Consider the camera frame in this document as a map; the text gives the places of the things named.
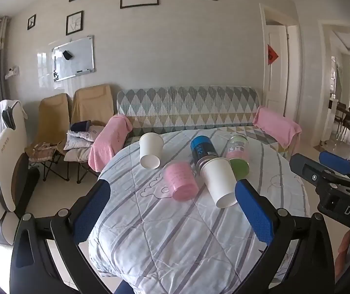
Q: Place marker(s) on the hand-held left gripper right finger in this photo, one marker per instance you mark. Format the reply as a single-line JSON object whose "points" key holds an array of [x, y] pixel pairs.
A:
{"points": [[254, 216]]}

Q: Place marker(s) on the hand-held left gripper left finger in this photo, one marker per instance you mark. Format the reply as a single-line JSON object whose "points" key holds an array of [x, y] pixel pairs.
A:
{"points": [[91, 213]]}

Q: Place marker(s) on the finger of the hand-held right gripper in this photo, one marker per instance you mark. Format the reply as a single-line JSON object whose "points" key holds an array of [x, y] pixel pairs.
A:
{"points": [[303, 165], [335, 160]]}

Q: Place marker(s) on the white paper cup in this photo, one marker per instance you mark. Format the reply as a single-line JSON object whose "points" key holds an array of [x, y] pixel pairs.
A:
{"points": [[219, 180], [150, 150]]}

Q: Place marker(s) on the green and pink cup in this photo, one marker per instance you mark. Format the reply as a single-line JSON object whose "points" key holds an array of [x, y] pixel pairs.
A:
{"points": [[238, 156]]}

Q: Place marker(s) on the pink plastic cup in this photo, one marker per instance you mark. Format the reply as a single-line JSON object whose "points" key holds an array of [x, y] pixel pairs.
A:
{"points": [[181, 180]]}

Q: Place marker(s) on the person's right hand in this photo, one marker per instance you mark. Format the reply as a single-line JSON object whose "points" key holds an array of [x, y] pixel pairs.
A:
{"points": [[345, 248]]}

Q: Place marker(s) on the pink towel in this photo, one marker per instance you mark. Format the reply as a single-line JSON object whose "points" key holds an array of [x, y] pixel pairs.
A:
{"points": [[109, 141], [279, 127]]}

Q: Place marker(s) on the pale patterned pillows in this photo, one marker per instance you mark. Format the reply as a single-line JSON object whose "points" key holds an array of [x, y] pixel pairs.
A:
{"points": [[80, 142]]}

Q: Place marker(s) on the patterned bag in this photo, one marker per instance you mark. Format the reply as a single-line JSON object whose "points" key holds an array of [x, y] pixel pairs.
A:
{"points": [[43, 152]]}

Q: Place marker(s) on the round table with striped cloth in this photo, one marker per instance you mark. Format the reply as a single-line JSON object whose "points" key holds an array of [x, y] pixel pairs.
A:
{"points": [[169, 235]]}

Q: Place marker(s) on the blue metal can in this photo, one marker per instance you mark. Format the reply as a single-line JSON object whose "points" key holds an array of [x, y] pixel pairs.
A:
{"points": [[202, 150]]}

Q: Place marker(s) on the white door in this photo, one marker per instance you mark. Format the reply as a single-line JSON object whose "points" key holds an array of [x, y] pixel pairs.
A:
{"points": [[277, 82]]}

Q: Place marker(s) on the dark blue cushion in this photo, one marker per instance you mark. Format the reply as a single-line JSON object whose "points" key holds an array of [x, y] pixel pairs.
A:
{"points": [[80, 126]]}

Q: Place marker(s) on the white massage chair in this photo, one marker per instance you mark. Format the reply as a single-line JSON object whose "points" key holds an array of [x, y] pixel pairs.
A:
{"points": [[8, 165]]}

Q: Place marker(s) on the beige folding chair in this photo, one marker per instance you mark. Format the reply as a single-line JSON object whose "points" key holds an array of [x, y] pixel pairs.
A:
{"points": [[51, 116], [92, 104]]}

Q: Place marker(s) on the red door decoration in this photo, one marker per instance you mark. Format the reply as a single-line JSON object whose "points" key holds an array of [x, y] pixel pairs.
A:
{"points": [[273, 55]]}

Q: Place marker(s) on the diamond pattern covered sofa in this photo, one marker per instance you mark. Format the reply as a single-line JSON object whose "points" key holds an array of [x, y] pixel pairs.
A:
{"points": [[193, 104]]}

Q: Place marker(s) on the black whiteboard eraser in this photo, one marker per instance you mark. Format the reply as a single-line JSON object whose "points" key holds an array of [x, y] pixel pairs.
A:
{"points": [[67, 55]]}

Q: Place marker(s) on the small black framed picture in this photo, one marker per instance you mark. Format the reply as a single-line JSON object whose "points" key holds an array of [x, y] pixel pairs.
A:
{"points": [[31, 22]]}

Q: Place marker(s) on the wall whiteboard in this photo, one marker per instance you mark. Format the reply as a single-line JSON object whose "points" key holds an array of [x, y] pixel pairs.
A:
{"points": [[77, 58]]}

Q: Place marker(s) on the white wall box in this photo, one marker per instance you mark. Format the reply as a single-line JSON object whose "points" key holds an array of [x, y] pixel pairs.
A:
{"points": [[12, 72]]}

